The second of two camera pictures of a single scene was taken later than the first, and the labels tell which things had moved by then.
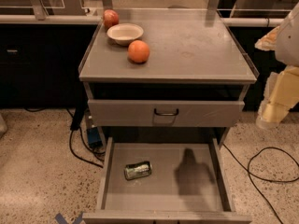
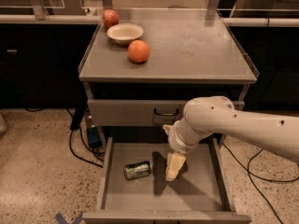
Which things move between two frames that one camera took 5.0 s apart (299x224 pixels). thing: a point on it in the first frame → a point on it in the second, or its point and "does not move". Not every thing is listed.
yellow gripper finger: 268,42 → 168,129
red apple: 110,19 does not move
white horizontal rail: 95,19 does not move
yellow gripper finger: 281,95 → 173,164
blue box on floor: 93,137 does not move
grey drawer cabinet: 166,87 does not move
